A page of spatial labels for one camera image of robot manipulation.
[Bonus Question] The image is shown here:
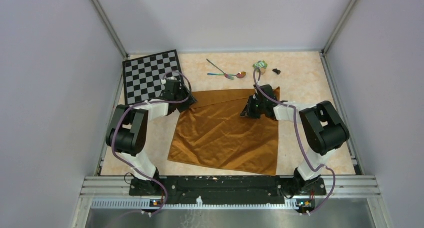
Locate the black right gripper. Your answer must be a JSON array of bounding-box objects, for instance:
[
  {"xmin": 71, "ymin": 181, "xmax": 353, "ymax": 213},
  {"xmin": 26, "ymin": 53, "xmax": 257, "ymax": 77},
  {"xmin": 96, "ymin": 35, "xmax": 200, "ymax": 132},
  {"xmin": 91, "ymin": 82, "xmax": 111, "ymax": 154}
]
[{"xmin": 239, "ymin": 95, "xmax": 267, "ymax": 119}]

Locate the brown cloth napkin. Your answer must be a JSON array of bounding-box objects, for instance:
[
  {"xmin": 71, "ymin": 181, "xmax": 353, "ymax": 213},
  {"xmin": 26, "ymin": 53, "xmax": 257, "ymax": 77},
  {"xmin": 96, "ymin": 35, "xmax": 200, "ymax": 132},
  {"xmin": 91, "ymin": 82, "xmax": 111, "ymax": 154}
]
[{"xmin": 168, "ymin": 89, "xmax": 279, "ymax": 176}]

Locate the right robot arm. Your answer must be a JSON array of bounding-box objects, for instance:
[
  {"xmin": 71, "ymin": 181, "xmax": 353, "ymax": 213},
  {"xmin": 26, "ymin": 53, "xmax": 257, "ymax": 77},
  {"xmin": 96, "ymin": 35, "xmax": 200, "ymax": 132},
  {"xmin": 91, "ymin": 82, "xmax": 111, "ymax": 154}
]
[{"xmin": 240, "ymin": 85, "xmax": 350, "ymax": 196}]

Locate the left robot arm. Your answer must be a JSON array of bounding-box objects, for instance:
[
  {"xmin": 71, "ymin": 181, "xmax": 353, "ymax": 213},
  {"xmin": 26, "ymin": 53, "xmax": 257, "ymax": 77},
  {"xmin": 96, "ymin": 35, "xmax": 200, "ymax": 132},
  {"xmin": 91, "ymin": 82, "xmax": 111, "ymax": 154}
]
[{"xmin": 105, "ymin": 77, "xmax": 197, "ymax": 195}]

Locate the iridescent metal spoon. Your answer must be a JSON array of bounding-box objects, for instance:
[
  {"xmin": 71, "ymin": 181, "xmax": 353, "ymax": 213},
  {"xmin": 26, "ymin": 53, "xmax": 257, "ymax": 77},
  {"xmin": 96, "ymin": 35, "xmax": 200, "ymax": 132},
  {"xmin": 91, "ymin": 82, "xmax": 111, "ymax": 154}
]
[{"xmin": 207, "ymin": 71, "xmax": 247, "ymax": 79}]

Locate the iridescent metal fork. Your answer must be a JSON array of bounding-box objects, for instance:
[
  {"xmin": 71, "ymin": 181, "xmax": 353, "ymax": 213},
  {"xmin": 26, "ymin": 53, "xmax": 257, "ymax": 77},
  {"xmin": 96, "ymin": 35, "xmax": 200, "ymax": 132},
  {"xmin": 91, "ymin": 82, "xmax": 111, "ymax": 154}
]
[{"xmin": 206, "ymin": 59, "xmax": 235, "ymax": 80}]

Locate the black white checkerboard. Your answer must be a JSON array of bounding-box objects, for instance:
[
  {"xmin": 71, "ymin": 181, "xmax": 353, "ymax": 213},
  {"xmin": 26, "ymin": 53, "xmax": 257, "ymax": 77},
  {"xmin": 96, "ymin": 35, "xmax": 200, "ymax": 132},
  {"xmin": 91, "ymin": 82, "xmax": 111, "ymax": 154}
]
[{"xmin": 122, "ymin": 50, "xmax": 184, "ymax": 105}]

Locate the green numbered wooden block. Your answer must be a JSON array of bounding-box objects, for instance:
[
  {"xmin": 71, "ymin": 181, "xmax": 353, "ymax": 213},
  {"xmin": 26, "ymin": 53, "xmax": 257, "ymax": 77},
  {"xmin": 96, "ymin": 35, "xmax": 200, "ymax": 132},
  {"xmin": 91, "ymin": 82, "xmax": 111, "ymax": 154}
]
[{"xmin": 253, "ymin": 60, "xmax": 268, "ymax": 75}]

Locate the small black object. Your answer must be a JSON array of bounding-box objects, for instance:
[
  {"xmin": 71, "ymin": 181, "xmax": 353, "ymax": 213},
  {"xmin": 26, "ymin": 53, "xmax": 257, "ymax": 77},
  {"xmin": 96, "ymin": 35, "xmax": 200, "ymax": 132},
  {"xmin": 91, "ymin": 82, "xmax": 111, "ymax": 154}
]
[{"xmin": 272, "ymin": 68, "xmax": 281, "ymax": 75}]

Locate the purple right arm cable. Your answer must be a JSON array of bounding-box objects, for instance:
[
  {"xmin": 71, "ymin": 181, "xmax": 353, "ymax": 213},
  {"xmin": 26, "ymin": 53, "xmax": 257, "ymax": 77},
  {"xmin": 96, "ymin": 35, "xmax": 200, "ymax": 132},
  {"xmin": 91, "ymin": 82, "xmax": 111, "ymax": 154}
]
[{"xmin": 253, "ymin": 68, "xmax": 337, "ymax": 216}]

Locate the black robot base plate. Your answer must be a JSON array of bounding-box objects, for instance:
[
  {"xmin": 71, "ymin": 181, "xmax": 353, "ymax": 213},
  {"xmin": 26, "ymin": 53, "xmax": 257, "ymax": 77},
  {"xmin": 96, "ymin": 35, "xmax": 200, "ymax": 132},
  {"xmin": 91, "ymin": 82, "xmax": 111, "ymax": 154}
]
[{"xmin": 128, "ymin": 175, "xmax": 327, "ymax": 206}]

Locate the aluminium frame rail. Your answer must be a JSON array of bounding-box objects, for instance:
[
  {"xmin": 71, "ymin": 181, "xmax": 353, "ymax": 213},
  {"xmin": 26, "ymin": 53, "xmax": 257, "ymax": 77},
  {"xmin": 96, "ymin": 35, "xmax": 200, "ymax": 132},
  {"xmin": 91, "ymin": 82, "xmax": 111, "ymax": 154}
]
[{"xmin": 80, "ymin": 175, "xmax": 381, "ymax": 211}]

